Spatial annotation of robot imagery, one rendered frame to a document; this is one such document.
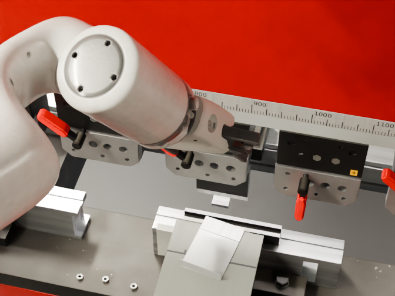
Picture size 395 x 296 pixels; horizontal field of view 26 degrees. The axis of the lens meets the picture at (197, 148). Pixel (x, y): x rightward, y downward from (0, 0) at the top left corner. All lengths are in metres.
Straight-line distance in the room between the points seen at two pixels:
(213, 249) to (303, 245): 0.19
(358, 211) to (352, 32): 1.82
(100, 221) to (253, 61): 0.69
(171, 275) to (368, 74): 0.59
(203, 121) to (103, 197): 2.16
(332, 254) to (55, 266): 0.58
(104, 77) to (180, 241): 0.97
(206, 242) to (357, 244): 1.32
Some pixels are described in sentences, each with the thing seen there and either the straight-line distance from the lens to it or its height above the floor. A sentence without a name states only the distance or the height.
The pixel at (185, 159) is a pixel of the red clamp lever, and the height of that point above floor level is 1.26.
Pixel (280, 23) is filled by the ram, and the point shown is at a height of 1.57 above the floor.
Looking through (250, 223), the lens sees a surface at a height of 1.00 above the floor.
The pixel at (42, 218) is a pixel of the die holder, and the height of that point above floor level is 0.93.
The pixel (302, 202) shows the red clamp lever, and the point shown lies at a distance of 1.51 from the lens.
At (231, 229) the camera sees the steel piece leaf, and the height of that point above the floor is 1.00.
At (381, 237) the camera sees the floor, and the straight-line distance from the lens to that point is 3.00.
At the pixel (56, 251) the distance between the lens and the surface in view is 1.87.
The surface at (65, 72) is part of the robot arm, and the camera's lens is 0.79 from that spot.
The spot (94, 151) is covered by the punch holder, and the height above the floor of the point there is 1.20.
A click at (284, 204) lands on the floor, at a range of 3.04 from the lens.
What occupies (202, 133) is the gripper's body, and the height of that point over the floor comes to 1.72.
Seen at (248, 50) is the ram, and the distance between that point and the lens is 1.33.
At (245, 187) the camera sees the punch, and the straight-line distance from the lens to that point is 1.62.
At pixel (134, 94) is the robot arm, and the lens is 0.77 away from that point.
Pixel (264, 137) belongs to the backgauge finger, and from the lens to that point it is 1.86.
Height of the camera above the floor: 2.40
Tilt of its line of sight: 49 degrees down
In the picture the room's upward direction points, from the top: straight up
